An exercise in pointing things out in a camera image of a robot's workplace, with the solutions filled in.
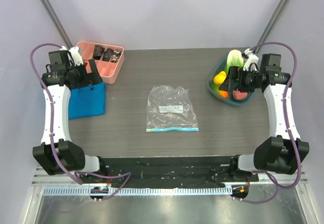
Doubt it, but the dark patterned roll two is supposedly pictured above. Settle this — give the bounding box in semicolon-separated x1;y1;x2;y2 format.
102;48;113;62

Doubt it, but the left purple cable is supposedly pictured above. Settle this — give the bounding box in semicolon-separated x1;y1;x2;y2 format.
30;43;132;200

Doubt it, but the dark patterned roll three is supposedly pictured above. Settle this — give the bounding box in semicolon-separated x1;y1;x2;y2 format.
109;50;122;63

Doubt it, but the pink peach toy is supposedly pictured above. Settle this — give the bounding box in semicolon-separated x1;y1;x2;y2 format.
232;91;248;101

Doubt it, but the teal plastic basin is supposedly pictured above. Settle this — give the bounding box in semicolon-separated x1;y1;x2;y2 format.
207;53;256;107

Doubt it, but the blue folded cloth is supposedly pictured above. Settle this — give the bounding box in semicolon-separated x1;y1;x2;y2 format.
68;83;106;119

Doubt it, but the orange green mango toy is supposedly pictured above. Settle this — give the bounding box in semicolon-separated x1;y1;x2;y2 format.
218;91;229;98

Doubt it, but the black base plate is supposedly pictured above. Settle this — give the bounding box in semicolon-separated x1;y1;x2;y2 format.
78;155;259;187

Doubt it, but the pink compartment tray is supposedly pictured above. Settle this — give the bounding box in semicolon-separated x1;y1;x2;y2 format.
76;41;125;84

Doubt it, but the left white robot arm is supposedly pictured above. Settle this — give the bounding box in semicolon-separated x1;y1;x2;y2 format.
32;47;108;183

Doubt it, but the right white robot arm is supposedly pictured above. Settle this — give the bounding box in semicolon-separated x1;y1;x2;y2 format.
220;50;309;181

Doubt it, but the dark patterned roll one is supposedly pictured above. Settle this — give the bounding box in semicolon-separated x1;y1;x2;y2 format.
93;44;105;60

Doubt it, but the yellow pear toy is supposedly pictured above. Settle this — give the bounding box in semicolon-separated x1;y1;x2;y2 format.
213;71;227;85

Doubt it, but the clear zip top bag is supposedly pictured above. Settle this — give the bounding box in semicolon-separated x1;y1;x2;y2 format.
146;85;199;132

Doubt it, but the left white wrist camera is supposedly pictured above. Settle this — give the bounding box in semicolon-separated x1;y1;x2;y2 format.
60;46;84;66

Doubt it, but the green lettuce toy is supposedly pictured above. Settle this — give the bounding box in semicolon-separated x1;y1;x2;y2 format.
225;50;245;73

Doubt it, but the white slotted cable duct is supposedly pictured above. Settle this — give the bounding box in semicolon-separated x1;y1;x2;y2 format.
43;186;232;197

